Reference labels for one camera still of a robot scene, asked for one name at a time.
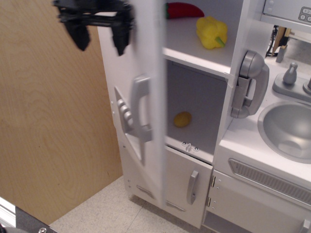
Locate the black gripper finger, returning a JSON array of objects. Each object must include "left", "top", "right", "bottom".
[
  {"left": 65, "top": 22, "right": 90, "bottom": 51},
  {"left": 112, "top": 25, "right": 131, "bottom": 56}
]

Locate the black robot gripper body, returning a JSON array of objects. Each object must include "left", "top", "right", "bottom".
[{"left": 52, "top": 0, "right": 134, "bottom": 30}]

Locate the white toy fridge door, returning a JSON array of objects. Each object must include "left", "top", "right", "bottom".
[{"left": 98, "top": 0, "right": 167, "bottom": 207}]

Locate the white toy fridge cabinet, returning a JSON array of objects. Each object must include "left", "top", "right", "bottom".
[{"left": 164, "top": 0, "right": 272, "bottom": 164}]

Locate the red toy chili pepper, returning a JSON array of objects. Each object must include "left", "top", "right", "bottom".
[{"left": 165, "top": 2, "right": 205, "bottom": 19}]

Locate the grey ice dispenser panel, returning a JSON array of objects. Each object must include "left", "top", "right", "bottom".
[{"left": 114, "top": 86, "right": 136, "bottom": 136}]

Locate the yellow toy bell pepper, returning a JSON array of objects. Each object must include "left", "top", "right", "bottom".
[{"left": 196, "top": 16, "right": 228, "bottom": 50}]

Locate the yellow toy lemon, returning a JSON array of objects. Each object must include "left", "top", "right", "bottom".
[{"left": 173, "top": 111, "right": 192, "bottom": 128}]

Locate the white lower freezer door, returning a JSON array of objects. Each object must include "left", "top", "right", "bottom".
[{"left": 120, "top": 127, "right": 214, "bottom": 229}]

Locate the grey toy telephone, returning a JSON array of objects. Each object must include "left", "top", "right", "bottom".
[{"left": 231, "top": 50, "right": 270, "bottom": 118}]

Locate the grey toy faucet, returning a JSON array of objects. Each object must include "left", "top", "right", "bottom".
[{"left": 273, "top": 62, "right": 311, "bottom": 102}]

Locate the toy microwave with keypad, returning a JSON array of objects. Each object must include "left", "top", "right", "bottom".
[{"left": 261, "top": 0, "right": 311, "bottom": 26}]

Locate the grey toy sink basin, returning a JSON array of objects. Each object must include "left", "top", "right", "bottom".
[{"left": 258, "top": 101, "right": 311, "bottom": 164}]

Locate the white oven door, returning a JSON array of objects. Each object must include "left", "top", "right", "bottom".
[{"left": 204, "top": 170, "right": 311, "bottom": 233}]

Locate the grey oven vent panel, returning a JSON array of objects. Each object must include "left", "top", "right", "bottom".
[{"left": 228, "top": 158, "right": 311, "bottom": 206}]

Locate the grey fridge door handle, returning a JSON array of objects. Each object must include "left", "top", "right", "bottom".
[{"left": 130, "top": 74, "right": 152, "bottom": 143}]

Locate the grey freezer door handle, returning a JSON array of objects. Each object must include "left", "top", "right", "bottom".
[{"left": 186, "top": 170, "right": 199, "bottom": 205}]

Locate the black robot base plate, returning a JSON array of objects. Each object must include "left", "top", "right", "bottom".
[{"left": 0, "top": 206, "right": 57, "bottom": 233}]

